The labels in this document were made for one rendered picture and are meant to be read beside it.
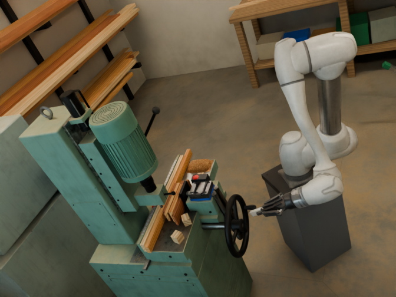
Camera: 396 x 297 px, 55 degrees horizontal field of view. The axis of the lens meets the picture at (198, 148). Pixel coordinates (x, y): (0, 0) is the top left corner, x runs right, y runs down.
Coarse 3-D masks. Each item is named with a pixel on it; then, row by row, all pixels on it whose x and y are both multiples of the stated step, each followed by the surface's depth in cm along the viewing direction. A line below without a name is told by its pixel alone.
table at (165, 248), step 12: (216, 168) 205; (192, 216) 176; (204, 216) 178; (216, 216) 175; (168, 228) 176; (180, 228) 173; (192, 228) 171; (168, 240) 170; (192, 240) 170; (144, 252) 170; (156, 252) 167; (168, 252) 164; (180, 252) 162
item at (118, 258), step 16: (144, 224) 198; (208, 240) 186; (96, 256) 192; (112, 256) 188; (128, 256) 184; (144, 256) 181; (112, 272) 191; (128, 272) 186; (144, 272) 181; (160, 272) 177; (176, 272) 173; (192, 272) 170
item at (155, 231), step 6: (186, 150) 213; (186, 156) 208; (186, 162) 207; (180, 168) 202; (186, 168) 206; (180, 174) 199; (174, 180) 195; (180, 180) 199; (168, 192) 190; (162, 210) 180; (162, 216) 179; (156, 222) 176; (162, 222) 178; (156, 228) 173; (150, 234) 171; (156, 234) 172; (150, 240) 168; (156, 240) 172; (144, 246) 166; (150, 246) 167; (150, 252) 167
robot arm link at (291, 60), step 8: (280, 40) 154; (288, 40) 152; (280, 48) 153; (288, 48) 151; (296, 48) 151; (304, 48) 150; (280, 56) 153; (288, 56) 152; (296, 56) 150; (304, 56) 150; (280, 64) 153; (288, 64) 152; (296, 64) 151; (304, 64) 151; (280, 72) 154; (288, 72) 152; (296, 72) 152; (304, 72) 153; (280, 80) 156; (288, 80) 153; (296, 80) 153
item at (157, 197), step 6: (138, 186) 180; (156, 186) 175; (162, 186) 174; (138, 192) 176; (144, 192) 175; (156, 192) 172; (162, 192) 173; (138, 198) 175; (144, 198) 174; (150, 198) 173; (156, 198) 172; (162, 198) 172; (144, 204) 177; (150, 204) 176; (156, 204) 175; (162, 204) 174
